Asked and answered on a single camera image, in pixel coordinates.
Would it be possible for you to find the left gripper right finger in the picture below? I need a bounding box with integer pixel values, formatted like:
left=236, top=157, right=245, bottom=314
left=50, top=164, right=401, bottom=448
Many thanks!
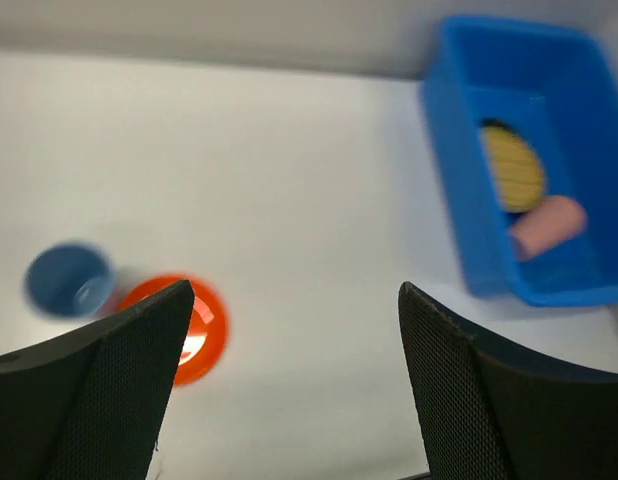
left=398, top=282, right=618, bottom=479

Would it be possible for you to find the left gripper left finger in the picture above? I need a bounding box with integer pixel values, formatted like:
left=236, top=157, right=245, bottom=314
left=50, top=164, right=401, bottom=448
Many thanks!
left=0, top=280, right=194, bottom=479

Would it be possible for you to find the blue plastic cup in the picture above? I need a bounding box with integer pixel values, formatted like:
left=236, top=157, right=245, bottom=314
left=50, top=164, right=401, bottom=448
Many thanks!
left=23, top=241, right=117, bottom=319

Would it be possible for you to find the orange plastic plate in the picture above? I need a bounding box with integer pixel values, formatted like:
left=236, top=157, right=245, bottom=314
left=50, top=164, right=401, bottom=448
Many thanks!
left=117, top=273, right=229, bottom=387

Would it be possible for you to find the pink plastic cup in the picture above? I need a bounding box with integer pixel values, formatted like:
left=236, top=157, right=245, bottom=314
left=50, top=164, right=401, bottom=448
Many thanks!
left=509, top=195, right=587, bottom=262

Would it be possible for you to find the green-rimmed bamboo tray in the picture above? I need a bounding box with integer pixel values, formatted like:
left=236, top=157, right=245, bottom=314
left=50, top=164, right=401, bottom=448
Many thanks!
left=480, top=123, right=546, bottom=214

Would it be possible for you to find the black plastic plate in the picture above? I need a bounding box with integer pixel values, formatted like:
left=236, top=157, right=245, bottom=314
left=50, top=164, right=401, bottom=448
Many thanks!
left=480, top=118, right=512, bottom=131

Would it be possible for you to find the blue plastic bin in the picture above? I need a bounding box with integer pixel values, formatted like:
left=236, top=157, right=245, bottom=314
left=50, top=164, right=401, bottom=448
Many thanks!
left=421, top=16, right=618, bottom=307

